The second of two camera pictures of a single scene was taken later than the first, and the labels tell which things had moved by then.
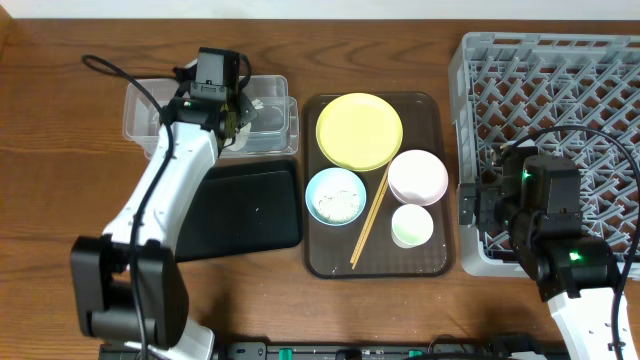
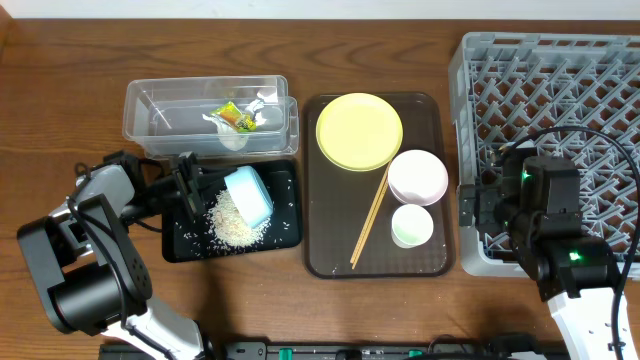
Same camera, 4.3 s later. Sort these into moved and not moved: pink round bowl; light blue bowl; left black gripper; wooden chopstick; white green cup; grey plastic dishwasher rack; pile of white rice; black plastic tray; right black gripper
Moved: light blue bowl; left black gripper; pile of white rice
Not moved: wooden chopstick; grey plastic dishwasher rack; black plastic tray; pink round bowl; right black gripper; white green cup
